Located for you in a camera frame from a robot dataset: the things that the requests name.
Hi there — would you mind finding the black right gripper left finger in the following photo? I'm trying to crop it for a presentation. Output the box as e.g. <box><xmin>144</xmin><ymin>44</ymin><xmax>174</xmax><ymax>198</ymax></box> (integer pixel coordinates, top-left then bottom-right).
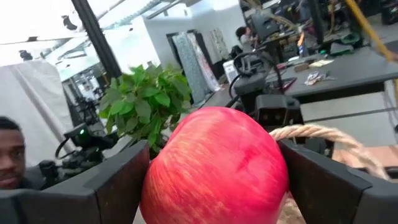
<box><xmin>0</xmin><ymin>139</ymin><xmax>151</xmax><ymax>224</ymax></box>

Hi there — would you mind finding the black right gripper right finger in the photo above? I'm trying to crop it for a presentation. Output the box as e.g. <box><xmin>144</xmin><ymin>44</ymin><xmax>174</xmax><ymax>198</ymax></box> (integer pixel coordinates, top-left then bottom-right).
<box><xmin>277</xmin><ymin>138</ymin><xmax>398</xmax><ymax>224</ymax></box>

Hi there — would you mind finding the woven wicker basket with handles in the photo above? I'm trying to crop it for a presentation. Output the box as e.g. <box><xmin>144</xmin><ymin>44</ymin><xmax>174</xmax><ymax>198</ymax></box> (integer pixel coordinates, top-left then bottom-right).
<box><xmin>269</xmin><ymin>123</ymin><xmax>391</xmax><ymax>224</ymax></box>

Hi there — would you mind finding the red streaked apple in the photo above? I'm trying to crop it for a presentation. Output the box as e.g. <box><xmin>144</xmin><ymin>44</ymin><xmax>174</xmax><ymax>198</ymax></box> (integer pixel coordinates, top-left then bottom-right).
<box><xmin>139</xmin><ymin>106</ymin><xmax>290</xmax><ymax>224</ymax></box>

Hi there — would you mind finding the black device with green light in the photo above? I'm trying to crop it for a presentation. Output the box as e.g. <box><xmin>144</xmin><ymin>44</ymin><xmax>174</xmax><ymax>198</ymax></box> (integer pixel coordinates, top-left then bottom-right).
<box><xmin>55</xmin><ymin>123</ymin><xmax>119</xmax><ymax>170</ymax></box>

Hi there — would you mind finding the person's face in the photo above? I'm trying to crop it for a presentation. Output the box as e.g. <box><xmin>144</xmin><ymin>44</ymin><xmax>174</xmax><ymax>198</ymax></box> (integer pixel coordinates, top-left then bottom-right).
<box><xmin>0</xmin><ymin>116</ymin><xmax>44</xmax><ymax>191</ymax></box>

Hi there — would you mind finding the white curtain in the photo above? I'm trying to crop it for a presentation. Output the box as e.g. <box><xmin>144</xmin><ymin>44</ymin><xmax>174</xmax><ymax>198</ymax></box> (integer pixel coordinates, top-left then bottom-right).
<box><xmin>0</xmin><ymin>60</ymin><xmax>75</xmax><ymax>167</ymax></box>

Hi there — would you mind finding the green leafy plant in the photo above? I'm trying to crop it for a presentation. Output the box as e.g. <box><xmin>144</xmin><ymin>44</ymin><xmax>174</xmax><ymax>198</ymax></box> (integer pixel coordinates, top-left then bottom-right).
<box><xmin>98</xmin><ymin>63</ymin><xmax>193</xmax><ymax>154</ymax></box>

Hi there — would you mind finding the crumpled paper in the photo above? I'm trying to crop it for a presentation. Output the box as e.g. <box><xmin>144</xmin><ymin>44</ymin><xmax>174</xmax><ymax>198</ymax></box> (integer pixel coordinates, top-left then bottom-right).
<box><xmin>303</xmin><ymin>70</ymin><xmax>336</xmax><ymax>86</ymax></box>

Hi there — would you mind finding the dark grey table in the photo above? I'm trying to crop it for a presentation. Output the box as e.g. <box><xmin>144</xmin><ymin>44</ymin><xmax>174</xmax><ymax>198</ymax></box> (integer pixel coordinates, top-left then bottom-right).
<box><xmin>273</xmin><ymin>46</ymin><xmax>398</xmax><ymax>105</ymax></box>

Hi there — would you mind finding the white box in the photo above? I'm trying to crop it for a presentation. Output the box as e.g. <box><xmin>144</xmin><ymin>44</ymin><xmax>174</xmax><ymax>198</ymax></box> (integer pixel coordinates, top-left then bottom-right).
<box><xmin>223</xmin><ymin>60</ymin><xmax>239</xmax><ymax>84</ymax></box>

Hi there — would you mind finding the yellow pole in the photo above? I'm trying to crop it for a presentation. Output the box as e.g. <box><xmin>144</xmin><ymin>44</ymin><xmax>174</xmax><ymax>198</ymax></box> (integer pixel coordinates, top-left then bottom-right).
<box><xmin>345</xmin><ymin>0</ymin><xmax>398</xmax><ymax>63</ymax></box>

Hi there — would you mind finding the grey speckled fabric panel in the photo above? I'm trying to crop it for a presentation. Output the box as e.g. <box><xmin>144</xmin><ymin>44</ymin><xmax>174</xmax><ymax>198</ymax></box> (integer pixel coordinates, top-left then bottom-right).
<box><xmin>172</xmin><ymin>30</ymin><xmax>222</xmax><ymax>105</ymax></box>

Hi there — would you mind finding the person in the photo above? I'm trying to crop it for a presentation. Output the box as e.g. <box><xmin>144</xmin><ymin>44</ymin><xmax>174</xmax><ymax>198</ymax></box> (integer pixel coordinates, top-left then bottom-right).
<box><xmin>235</xmin><ymin>26</ymin><xmax>259</xmax><ymax>54</ymax></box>

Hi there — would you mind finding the black monitor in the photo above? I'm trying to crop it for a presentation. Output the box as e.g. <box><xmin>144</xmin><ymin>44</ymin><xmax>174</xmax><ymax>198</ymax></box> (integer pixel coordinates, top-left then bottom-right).
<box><xmin>250</xmin><ymin>11</ymin><xmax>280</xmax><ymax>41</ymax></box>

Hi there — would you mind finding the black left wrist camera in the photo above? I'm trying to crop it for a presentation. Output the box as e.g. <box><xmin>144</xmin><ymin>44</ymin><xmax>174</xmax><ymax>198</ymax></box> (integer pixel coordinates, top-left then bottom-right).
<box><xmin>255</xmin><ymin>94</ymin><xmax>302</xmax><ymax>128</ymax></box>

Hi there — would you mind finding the black frame post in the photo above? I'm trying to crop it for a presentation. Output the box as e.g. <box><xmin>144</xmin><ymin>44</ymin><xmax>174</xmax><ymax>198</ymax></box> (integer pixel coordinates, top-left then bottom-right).
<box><xmin>70</xmin><ymin>0</ymin><xmax>123</xmax><ymax>79</ymax></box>

